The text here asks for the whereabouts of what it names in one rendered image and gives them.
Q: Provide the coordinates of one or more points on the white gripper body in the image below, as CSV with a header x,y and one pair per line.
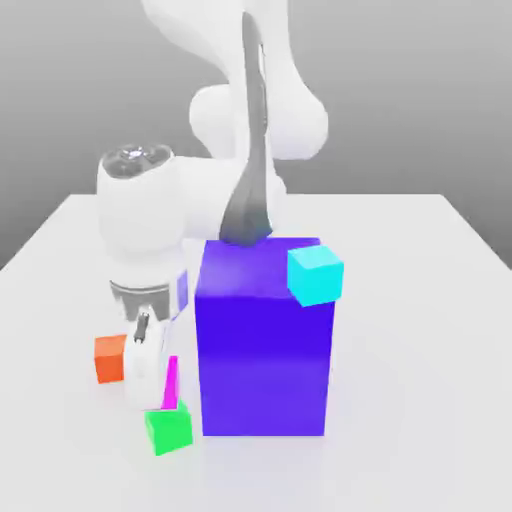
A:
x,y
144,376

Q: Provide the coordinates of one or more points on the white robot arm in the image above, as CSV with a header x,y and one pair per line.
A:
x,y
140,216

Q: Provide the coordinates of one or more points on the small magenta cube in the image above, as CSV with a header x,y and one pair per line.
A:
x,y
171,384

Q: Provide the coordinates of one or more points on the small orange cube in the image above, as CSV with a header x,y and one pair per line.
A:
x,y
108,360

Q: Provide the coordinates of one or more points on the small green cube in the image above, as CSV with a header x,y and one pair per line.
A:
x,y
170,432

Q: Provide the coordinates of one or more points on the large blue box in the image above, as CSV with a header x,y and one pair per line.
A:
x,y
264,360

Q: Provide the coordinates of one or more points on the small cyan cube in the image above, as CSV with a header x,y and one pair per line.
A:
x,y
316,276

